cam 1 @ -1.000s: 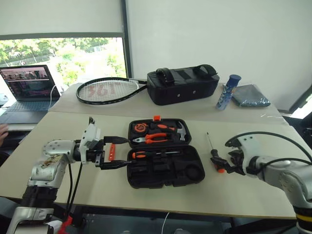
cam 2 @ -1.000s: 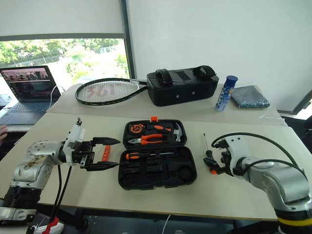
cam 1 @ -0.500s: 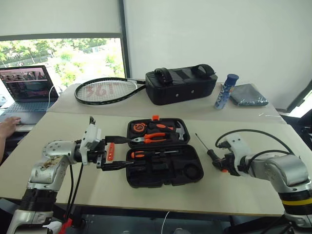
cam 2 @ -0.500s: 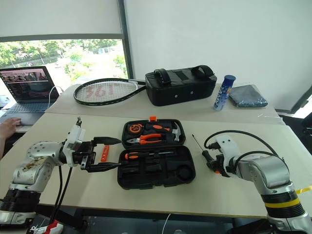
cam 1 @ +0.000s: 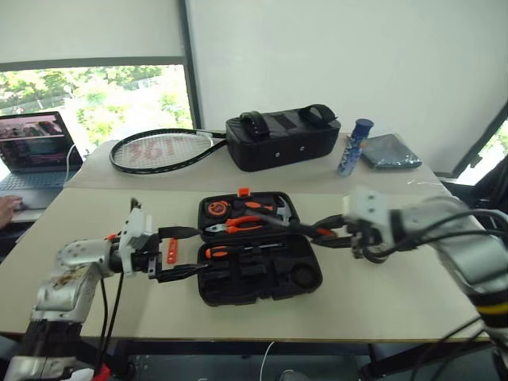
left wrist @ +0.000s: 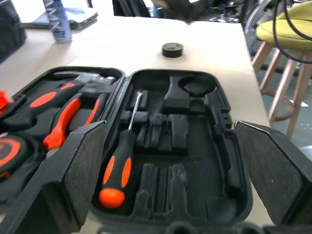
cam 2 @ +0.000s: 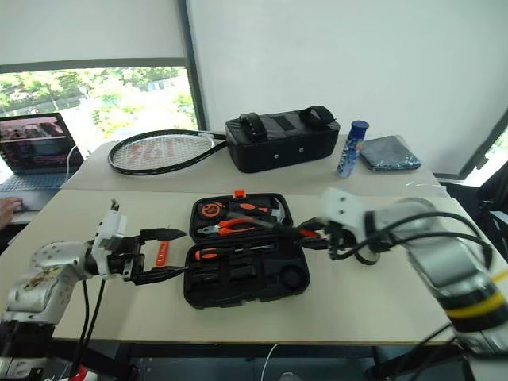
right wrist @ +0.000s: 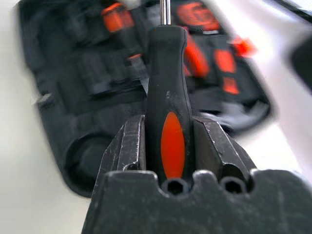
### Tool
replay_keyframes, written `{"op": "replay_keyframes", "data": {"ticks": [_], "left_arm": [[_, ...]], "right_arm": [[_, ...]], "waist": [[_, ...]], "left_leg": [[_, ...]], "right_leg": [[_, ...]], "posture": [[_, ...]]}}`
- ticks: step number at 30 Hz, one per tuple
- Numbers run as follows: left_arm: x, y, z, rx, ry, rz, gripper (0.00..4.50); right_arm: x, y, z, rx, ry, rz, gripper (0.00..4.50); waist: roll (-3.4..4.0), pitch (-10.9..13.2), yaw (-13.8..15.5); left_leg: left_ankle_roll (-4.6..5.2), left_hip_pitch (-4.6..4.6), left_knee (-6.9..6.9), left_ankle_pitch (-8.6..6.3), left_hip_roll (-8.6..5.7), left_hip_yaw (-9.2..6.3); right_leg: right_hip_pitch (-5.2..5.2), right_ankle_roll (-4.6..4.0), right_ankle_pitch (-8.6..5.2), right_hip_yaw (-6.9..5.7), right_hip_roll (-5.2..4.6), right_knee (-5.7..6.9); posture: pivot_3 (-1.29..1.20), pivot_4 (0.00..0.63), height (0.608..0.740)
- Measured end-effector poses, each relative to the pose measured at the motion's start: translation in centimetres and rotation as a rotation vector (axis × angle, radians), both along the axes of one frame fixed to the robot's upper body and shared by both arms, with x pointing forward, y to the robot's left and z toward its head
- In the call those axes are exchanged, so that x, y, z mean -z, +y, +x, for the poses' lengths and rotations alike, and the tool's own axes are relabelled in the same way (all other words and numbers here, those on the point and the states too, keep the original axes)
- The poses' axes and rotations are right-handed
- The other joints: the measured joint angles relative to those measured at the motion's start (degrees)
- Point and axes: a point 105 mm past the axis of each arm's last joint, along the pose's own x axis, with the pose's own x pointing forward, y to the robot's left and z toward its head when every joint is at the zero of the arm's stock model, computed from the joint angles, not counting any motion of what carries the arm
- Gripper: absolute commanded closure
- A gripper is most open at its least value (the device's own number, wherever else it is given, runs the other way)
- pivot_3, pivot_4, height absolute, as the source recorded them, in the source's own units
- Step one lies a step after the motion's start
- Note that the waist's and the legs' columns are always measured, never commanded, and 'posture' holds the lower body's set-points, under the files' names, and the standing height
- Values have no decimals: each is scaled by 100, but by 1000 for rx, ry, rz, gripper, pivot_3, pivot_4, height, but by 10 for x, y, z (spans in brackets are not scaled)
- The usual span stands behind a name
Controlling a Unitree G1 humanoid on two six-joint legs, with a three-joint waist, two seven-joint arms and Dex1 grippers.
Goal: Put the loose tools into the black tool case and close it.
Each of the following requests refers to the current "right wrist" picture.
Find orange handled pliers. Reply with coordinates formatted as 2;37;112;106
182;39;241;96

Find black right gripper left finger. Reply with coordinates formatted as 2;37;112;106
96;114;147;182

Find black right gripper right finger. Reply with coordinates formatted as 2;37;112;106
193;118;257;180

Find black plastic tool case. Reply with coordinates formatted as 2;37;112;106
18;0;272;198

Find black orange handled screwdriver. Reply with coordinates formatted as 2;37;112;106
145;0;196;181

